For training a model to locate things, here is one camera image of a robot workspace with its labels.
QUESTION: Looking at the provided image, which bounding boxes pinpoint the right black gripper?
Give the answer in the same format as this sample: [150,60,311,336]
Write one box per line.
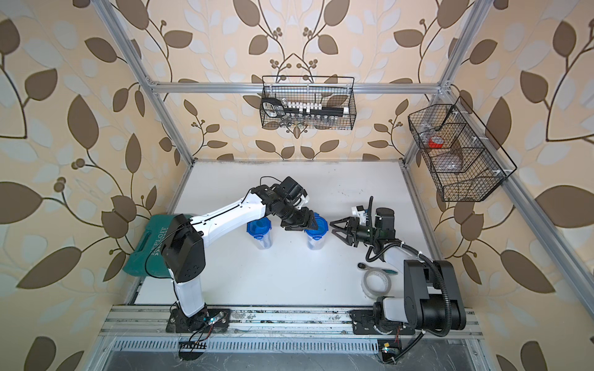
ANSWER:
[331,217,380,247]

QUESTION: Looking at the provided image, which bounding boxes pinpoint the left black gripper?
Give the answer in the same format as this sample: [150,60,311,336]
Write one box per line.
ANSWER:
[278,200,321,229]

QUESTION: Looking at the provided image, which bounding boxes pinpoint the blue lid of cup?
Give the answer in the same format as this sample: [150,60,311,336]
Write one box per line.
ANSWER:
[247,217,272,240]
[305,213,329,241]

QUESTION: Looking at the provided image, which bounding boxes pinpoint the clear toiletry cup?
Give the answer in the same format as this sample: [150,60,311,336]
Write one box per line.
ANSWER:
[252,230,272,250]
[306,231,326,250]

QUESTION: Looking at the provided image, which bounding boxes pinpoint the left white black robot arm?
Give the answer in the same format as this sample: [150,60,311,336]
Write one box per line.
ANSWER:
[160,177,318,332]

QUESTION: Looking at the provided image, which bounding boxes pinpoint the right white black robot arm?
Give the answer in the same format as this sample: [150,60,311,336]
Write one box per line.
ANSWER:
[329,207,467,337]

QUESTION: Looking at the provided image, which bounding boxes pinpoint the clear tape roll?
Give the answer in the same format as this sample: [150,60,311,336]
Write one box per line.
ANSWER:
[361,271,393,300]

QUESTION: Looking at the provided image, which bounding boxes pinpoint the red item in basket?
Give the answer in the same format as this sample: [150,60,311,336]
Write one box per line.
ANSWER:
[427,135,445,149]

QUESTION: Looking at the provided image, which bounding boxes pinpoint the green plastic tool case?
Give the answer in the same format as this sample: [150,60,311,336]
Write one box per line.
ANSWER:
[123,214,190,279]

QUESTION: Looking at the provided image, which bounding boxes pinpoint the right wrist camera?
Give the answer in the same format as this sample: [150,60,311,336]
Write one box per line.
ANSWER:
[352,205,370,224]

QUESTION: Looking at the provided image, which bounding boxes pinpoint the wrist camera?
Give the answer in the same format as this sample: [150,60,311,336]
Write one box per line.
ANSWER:
[275,176,309,210]
[352,205,370,224]

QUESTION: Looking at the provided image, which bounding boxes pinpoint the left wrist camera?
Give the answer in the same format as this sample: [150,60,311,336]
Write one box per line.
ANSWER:
[275,176,309,210]

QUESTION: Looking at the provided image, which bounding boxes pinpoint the white black socket rail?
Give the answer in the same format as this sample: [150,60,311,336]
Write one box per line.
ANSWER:
[282,99,351,117]

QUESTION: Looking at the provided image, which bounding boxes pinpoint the black handled scissors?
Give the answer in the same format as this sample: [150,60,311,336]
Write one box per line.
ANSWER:
[260,97,291,118]

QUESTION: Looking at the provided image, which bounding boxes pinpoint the back black wire basket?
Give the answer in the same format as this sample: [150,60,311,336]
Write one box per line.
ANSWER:
[259,74,357,131]

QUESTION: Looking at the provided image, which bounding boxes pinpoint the black wire basket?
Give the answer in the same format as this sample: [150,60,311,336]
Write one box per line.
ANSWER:
[408,97,518,202]
[259,74,357,131]

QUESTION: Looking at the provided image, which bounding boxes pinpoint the right black wire basket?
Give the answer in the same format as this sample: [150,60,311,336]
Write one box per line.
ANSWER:
[408,97,518,202]

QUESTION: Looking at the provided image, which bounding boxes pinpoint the aluminium front rail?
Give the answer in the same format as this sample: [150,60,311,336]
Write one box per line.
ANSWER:
[99,305,484,339]

